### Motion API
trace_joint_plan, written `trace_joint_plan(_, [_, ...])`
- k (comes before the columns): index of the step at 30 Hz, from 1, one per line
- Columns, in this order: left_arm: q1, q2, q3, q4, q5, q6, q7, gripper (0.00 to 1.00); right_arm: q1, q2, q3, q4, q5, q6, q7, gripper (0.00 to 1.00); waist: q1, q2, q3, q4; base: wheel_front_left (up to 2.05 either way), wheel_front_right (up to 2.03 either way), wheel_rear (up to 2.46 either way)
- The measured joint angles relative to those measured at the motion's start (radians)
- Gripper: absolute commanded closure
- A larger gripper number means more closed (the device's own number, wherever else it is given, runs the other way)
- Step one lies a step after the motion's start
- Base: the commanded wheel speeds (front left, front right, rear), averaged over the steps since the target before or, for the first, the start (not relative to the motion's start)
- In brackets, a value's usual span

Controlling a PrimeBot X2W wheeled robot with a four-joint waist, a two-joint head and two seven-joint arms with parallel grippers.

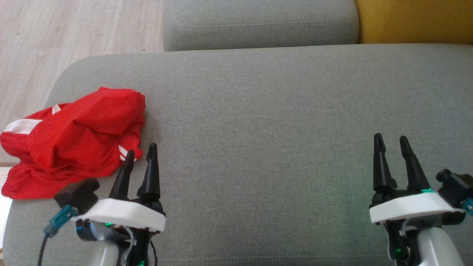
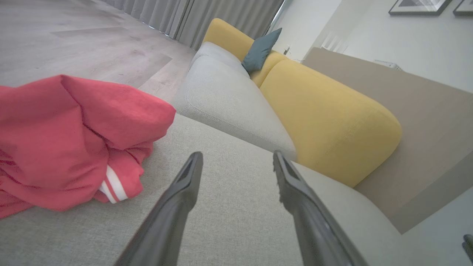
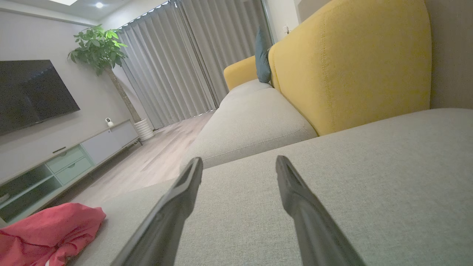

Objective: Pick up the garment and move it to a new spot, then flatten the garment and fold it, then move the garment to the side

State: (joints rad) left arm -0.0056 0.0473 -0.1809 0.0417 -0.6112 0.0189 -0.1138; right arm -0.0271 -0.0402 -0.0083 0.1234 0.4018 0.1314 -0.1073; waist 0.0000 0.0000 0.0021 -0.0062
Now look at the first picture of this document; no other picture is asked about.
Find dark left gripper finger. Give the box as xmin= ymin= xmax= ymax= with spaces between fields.
xmin=137 ymin=143 xmax=161 ymax=202
xmin=109 ymin=150 xmax=135 ymax=201

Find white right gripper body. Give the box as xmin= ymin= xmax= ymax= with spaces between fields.
xmin=369 ymin=188 xmax=465 ymax=225

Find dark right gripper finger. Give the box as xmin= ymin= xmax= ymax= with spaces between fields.
xmin=372 ymin=133 xmax=398 ymax=192
xmin=399 ymin=136 xmax=431 ymax=192

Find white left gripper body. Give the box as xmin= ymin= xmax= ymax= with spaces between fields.
xmin=72 ymin=198 xmax=166 ymax=233

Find red white-striped shorts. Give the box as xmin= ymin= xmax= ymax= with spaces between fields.
xmin=0 ymin=103 xmax=122 ymax=200

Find grey fabric sofa seat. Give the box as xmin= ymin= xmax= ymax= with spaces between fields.
xmin=2 ymin=44 xmax=473 ymax=266

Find yellow cushion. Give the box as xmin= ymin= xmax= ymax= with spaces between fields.
xmin=355 ymin=0 xmax=473 ymax=45

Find grey sofa back cushion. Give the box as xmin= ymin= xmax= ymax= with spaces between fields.
xmin=163 ymin=0 xmax=360 ymax=52

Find black right cable teal plug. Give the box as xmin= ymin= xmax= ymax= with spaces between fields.
xmin=460 ymin=198 xmax=473 ymax=218

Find black cable teal plug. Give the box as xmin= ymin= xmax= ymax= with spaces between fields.
xmin=460 ymin=198 xmax=473 ymax=218
xmin=36 ymin=205 xmax=79 ymax=266

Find black left cable teal plug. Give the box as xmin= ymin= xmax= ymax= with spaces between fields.
xmin=36 ymin=205 xmax=79 ymax=266

